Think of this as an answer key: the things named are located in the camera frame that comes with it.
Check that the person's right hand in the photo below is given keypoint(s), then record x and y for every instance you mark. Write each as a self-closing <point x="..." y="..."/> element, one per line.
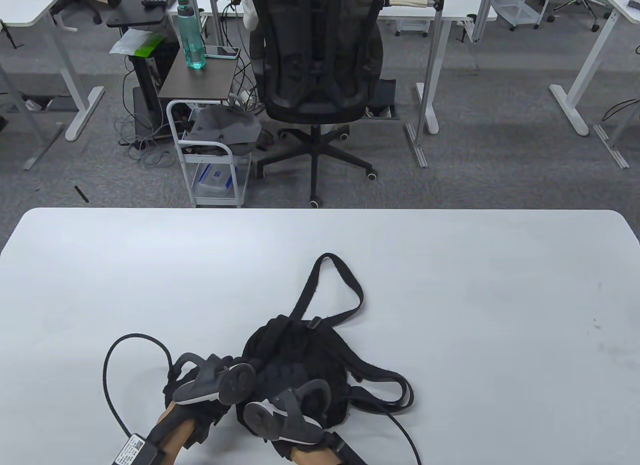
<point x="285" y="375"/>

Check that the person's left hand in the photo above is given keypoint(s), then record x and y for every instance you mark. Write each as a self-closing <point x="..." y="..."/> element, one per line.
<point x="210" y="412"/>

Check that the person's right forearm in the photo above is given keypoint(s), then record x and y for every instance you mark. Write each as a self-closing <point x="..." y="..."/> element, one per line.
<point x="315" y="457"/>

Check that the person's left forearm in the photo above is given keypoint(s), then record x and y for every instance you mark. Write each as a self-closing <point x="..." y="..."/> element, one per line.
<point x="175" y="427"/>

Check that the grey white left hand controller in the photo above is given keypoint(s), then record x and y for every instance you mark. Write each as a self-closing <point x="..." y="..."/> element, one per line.
<point x="210" y="385"/>

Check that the grey white hand controller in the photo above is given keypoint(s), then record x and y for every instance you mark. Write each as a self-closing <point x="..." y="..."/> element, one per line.
<point x="280" y="420"/>
<point x="210" y="385"/>

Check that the grey white right hand controller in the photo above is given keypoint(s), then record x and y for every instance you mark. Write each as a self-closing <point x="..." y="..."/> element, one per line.
<point x="280" y="420"/>

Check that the blue and white box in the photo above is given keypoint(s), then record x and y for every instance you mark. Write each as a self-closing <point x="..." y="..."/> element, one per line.
<point x="215" y="177"/>

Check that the white rolling cart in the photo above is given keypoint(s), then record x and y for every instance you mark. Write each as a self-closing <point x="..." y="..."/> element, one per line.
<point x="205" y="143"/>

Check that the black pen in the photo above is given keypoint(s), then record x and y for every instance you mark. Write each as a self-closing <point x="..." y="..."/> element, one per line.
<point x="81" y="194"/>

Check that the grey fabric bag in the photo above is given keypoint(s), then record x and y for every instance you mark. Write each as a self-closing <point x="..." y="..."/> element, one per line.
<point x="225" y="127"/>

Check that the white power strip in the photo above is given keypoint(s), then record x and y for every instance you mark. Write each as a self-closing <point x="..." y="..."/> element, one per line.
<point x="245" y="94"/>

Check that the small dark side table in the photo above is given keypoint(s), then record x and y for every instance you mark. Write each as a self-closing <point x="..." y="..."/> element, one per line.
<point x="200" y="82"/>

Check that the black mesh office chair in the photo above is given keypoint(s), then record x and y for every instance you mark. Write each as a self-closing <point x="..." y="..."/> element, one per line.
<point x="315" y="60"/>

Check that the smartphone with light case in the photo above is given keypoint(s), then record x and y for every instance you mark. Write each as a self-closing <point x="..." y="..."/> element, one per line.
<point x="220" y="51"/>

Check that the teal water bottle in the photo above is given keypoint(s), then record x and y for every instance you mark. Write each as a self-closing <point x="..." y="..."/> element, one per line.
<point x="192" y="40"/>

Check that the green packet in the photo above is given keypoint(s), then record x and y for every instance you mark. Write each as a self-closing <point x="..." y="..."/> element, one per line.
<point x="150" y="44"/>

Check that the white paper sheet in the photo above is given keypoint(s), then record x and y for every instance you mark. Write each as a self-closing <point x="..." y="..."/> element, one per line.
<point x="125" y="42"/>

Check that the beige cloth roll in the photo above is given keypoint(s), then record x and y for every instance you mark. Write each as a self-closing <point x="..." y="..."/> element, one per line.
<point x="407" y="1"/>

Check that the black standing desk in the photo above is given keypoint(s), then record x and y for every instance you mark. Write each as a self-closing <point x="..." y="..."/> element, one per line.
<point x="135" y="10"/>

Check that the long white desk aluminium legs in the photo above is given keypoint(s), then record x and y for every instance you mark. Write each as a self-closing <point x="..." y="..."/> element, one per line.
<point x="450" y="7"/>

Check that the black swivel chair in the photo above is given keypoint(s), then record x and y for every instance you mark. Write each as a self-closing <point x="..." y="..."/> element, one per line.
<point x="85" y="2"/>

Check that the white desk with rounded corner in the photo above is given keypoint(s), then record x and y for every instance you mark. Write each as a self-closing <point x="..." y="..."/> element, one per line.
<point x="25" y="5"/>

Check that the white desk with white leg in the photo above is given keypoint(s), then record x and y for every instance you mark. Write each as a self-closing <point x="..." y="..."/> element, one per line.
<point x="600" y="40"/>

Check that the black star-base chair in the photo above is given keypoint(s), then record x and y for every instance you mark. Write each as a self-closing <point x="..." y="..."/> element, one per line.
<point x="582" y="2"/>

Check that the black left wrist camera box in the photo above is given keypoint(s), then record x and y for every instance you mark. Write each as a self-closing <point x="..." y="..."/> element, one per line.
<point x="137" y="450"/>

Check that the aluminium frame foot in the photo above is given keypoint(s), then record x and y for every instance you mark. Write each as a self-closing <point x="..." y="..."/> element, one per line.
<point x="612" y="147"/>
<point x="42" y="145"/>

